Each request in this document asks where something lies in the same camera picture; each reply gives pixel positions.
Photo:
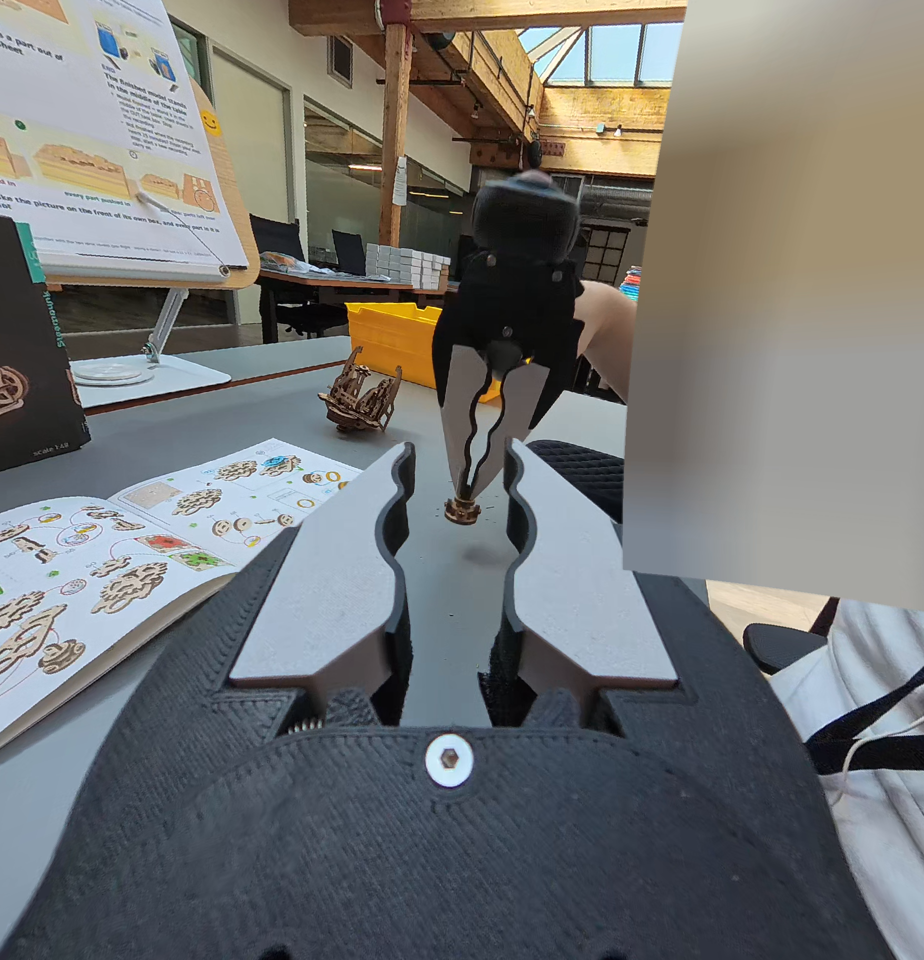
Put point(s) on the printed instruction sheet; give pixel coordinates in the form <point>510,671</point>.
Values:
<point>87,127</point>

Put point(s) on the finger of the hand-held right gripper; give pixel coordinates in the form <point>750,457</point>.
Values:
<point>460,405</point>
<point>520,409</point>

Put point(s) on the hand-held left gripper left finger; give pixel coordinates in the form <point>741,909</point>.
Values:
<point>319,592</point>

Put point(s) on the yellow plastic bin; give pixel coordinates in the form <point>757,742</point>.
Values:
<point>387,337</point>

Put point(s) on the wooden pillar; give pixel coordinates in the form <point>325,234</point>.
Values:
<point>396,112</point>

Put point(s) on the small wooden gear assembly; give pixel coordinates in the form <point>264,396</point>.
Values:
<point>462,511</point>

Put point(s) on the wooden mechanical model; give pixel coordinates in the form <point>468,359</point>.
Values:
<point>357,401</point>

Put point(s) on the black office chair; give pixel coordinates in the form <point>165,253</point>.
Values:
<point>274,240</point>
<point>348,251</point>

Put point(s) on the wooden background table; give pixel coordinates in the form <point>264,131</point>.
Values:
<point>319,282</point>

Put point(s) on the person's white shirt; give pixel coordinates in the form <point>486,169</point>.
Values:
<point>874,847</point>

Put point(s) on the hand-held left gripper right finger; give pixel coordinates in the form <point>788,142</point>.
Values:
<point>589,592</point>

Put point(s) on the open assembly instruction booklet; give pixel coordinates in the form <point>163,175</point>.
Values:
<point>132,555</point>

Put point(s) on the person's right hand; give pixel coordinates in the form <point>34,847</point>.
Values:
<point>608,337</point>

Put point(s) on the black model kit box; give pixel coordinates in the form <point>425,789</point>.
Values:
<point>19,352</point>

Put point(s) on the wooden document stand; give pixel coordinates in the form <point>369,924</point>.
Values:
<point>184,371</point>

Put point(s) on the black chair armrest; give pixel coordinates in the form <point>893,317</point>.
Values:
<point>781,646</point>

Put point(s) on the stack of white boxes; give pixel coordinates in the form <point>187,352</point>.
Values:
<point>406,264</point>

